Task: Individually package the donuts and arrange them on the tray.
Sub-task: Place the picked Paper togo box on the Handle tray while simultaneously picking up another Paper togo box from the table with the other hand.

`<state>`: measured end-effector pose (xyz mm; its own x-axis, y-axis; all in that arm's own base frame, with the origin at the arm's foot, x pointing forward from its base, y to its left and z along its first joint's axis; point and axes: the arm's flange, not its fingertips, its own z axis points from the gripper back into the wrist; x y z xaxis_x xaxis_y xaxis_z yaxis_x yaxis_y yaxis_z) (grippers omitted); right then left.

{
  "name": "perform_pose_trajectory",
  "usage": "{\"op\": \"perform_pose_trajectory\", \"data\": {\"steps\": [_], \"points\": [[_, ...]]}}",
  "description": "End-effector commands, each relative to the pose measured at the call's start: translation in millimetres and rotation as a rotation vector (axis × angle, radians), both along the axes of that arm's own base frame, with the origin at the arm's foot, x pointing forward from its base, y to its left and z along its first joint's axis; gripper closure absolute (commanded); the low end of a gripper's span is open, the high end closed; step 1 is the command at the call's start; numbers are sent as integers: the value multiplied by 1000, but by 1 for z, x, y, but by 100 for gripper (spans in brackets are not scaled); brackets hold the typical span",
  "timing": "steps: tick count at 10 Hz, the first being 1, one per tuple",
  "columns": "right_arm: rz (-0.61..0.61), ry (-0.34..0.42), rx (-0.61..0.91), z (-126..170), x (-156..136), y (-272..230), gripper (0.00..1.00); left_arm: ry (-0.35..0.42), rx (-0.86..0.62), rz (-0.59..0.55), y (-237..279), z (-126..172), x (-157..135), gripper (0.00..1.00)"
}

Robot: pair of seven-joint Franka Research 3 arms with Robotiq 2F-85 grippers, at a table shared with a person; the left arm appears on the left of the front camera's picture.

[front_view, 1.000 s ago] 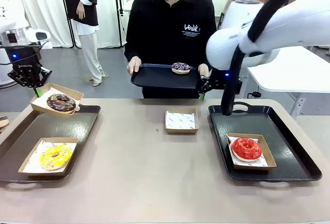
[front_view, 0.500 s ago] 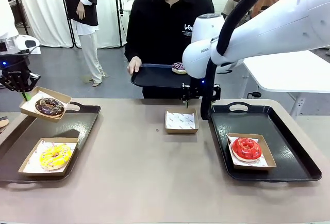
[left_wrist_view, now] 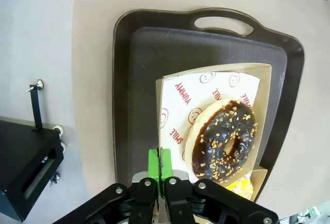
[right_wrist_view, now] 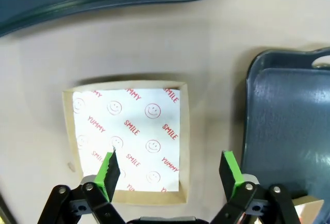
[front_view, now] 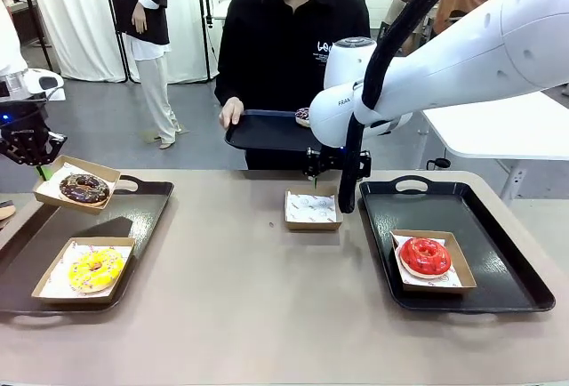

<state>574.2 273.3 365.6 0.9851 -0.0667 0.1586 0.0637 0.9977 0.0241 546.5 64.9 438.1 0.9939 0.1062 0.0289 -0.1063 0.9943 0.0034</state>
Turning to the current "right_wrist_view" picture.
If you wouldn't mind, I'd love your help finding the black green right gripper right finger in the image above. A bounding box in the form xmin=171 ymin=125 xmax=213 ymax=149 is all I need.
xmin=211 ymin=150 xmax=302 ymax=224

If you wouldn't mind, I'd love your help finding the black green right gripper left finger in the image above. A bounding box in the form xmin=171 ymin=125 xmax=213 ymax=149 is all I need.
xmin=37 ymin=149 xmax=127 ymax=224

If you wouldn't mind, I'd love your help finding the white smiley print paper liner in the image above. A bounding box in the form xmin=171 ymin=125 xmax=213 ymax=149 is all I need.
xmin=295 ymin=203 xmax=315 ymax=222
xmin=72 ymin=87 xmax=181 ymax=193

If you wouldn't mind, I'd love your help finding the dark plastic tray with handles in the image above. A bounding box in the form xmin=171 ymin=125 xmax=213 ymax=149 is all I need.
xmin=242 ymin=50 xmax=330 ymax=201

